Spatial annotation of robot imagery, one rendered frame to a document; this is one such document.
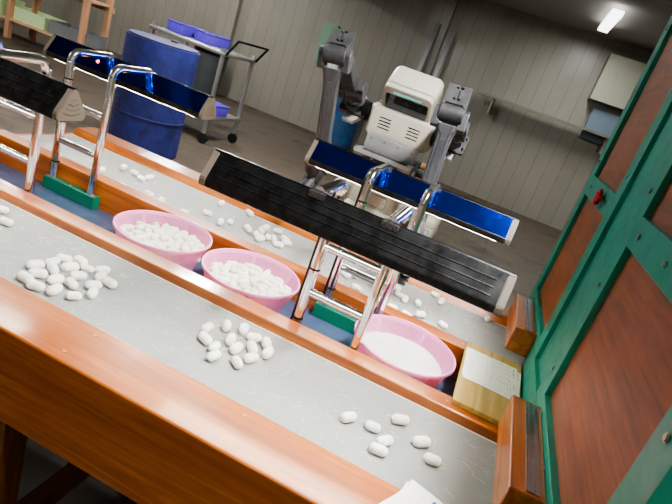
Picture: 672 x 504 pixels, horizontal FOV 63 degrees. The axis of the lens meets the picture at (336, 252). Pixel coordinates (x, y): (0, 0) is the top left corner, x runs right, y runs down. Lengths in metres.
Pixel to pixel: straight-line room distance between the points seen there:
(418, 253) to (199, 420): 0.46
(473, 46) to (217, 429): 8.32
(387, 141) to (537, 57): 6.72
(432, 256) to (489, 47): 8.01
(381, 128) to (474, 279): 1.40
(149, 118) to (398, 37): 5.13
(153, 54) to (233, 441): 4.22
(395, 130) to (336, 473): 1.62
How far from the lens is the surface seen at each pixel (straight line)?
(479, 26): 8.97
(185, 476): 0.96
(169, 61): 4.90
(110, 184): 1.85
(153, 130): 5.00
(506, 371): 1.47
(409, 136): 2.28
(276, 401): 1.07
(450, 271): 0.99
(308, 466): 0.92
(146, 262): 1.39
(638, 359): 0.87
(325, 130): 1.95
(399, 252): 0.99
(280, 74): 9.73
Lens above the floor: 1.36
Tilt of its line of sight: 19 degrees down
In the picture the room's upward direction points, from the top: 20 degrees clockwise
